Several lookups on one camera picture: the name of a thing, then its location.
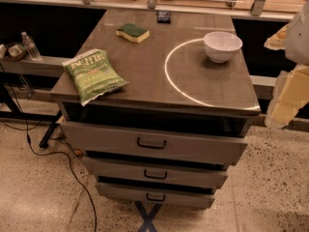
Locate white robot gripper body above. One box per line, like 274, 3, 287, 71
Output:
285, 0, 309, 65

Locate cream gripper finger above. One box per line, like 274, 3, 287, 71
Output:
265, 65, 309, 129
264, 24, 289, 50

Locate white ceramic bowl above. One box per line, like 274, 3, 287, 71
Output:
203, 31, 242, 63

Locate green jalapeno chip bag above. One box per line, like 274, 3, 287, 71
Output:
62, 48, 128, 106

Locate dark bowl with clutter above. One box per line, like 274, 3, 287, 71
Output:
0, 43, 27, 62

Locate middle grey drawer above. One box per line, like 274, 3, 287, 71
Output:
83, 157, 227, 189

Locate grey drawer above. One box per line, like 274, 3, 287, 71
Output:
83, 157, 227, 189
61, 121, 247, 164
96, 183, 214, 209

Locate small dark blue tag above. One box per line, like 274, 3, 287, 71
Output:
157, 11, 171, 23

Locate grey drawer cabinet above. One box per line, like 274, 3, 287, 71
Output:
51, 10, 260, 196

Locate green and yellow sponge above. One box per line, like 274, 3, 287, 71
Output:
116, 23, 150, 44

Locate bottom grey drawer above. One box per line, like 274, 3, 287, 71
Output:
96, 183, 214, 209

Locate top grey drawer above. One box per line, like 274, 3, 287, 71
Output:
61, 121, 247, 164

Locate grey side shelf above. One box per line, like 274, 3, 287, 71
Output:
0, 56, 68, 77

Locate clear plastic water bottle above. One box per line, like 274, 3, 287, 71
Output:
21, 32, 42, 61

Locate black floor cable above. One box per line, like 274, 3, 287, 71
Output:
0, 65, 98, 232

